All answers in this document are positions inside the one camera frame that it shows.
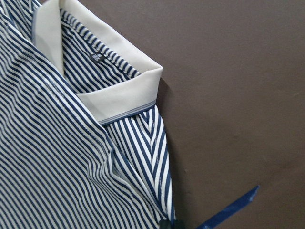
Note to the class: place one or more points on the blue white striped polo shirt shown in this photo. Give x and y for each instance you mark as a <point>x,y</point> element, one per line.
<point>82,143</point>

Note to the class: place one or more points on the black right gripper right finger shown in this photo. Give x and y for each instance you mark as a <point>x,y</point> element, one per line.
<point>179,224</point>

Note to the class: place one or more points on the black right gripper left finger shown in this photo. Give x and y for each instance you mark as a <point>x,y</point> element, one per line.
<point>164,224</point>

